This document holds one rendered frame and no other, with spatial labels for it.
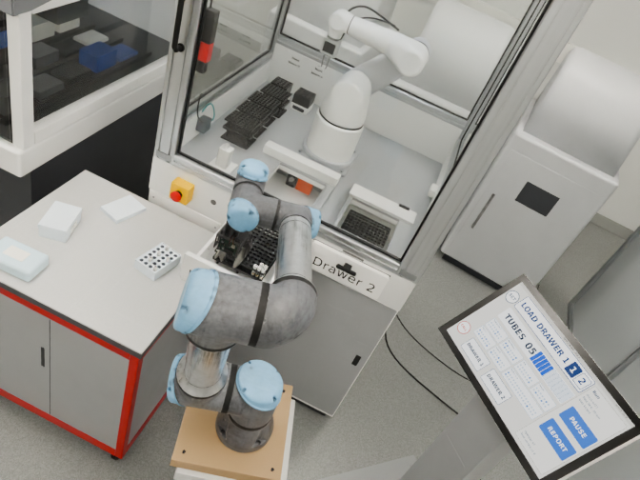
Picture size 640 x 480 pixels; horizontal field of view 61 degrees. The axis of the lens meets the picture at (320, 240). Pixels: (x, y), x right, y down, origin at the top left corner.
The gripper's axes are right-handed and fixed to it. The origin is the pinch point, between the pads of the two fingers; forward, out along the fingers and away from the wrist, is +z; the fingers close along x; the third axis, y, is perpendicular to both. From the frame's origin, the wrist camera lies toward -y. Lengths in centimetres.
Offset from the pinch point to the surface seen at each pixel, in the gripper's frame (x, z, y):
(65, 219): -56, 19, -2
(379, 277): 43, 9, -33
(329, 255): 24.1, 9.8, -33.1
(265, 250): 4.6, 10.1, -21.6
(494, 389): 84, 0, -1
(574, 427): 102, -9, 8
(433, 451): 87, 49, -9
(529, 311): 85, -15, -20
